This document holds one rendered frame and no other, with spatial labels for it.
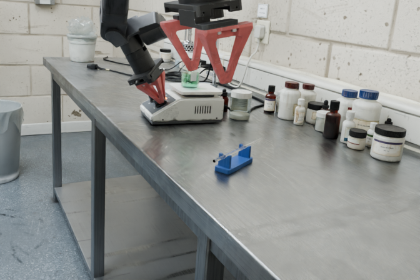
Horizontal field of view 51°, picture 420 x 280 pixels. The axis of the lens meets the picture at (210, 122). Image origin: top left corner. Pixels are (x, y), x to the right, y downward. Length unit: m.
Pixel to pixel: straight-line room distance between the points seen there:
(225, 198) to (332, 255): 0.21
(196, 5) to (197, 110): 0.66
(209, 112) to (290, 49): 0.52
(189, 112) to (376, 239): 0.63
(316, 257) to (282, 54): 1.11
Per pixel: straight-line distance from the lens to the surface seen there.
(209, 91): 1.18
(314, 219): 0.73
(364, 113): 1.17
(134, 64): 1.11
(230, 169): 0.85
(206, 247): 0.80
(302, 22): 1.56
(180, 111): 1.15
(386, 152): 1.06
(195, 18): 0.53
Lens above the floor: 1.06
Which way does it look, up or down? 15 degrees down
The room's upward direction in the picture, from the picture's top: 4 degrees clockwise
